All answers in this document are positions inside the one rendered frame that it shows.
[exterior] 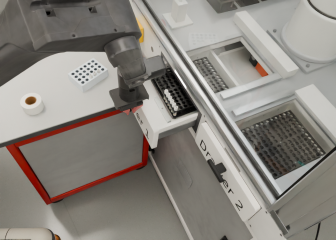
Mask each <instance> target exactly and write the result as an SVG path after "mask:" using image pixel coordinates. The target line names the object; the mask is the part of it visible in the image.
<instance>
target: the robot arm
mask: <svg viewBox="0 0 336 240"><path fill-rule="evenodd" d="M141 36H142V32H141V30H140V27H139V24H138V22H137V19H136V16H135V14H134V11H133V9H132V6H131V3H130V1H129V0H7V2H6V5H5V7H4V9H3V10H2V12H1V13H0V87H1V86H3V85H4V84H6V83H7V82H9V81H10V80H12V79H13V78H15V77H16V76H18V75H19V74H21V73H22V72H24V71H25V70H27V69H28V68H30V67H31V66H33V65H34V64H36V63H37V62H39V61H41V60H43V59H45V58H47V57H49V56H52V55H55V54H58V53H65V52H105V53H106V55H107V58H108V61H109V62H110V63H111V65H112V66H113V67H114V68H117V79H118V88H115V89H111V90H110V91H109V95H110V97H111V99H112V101H113V103H114V106H115V109H116V110H118V109H119V110H120V111H121V112H122V111H123V112H124V113H126V114H127V115H129V113H130V109H131V110H132V112H133V113H135V112H136V111H137V110H138V109H139V108H141V107H142V106H143V100H146V99H148V100H149V94H148V92H147V90H146V88H145V86H144V85H143V83H144V82H145V81H148V80H151V79H154V78H157V77H160V76H163V75H165V74H166V65H165V62H164V60H163V57H162V55H156V56H153V57H150V58H147V59H146V58H145V57H143V55H142V50H141V46H140V41H139V39H140V38H141Z"/></svg>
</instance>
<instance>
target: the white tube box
mask: <svg viewBox="0 0 336 240"><path fill-rule="evenodd" d="M97 69H100V73H98V72H97ZM93 72H96V76H94V75H93ZM89 74H92V78H90V77H89ZM108 76H109V75H108V69H107V68H106V67H104V66H103V65H102V64H101V63H99V62H98V61H97V60H96V59H94V58H92V59H90V60H89V61H87V62H86V63H84V64H82V65H81V66H79V67H78V68H76V69H74V70H73V71H71V72H70V73H68V78H69V81H70V82H72V83H73V84H74V85H75V86H76V87H77V88H78V89H80V90H81V91H82V92H83V93H84V92H85V91H87V90H88V89H90V88H91V87H93V86H94V85H96V84H97V83H99V82H100V81H102V80H103V79H105V78H106V77H108Z"/></svg>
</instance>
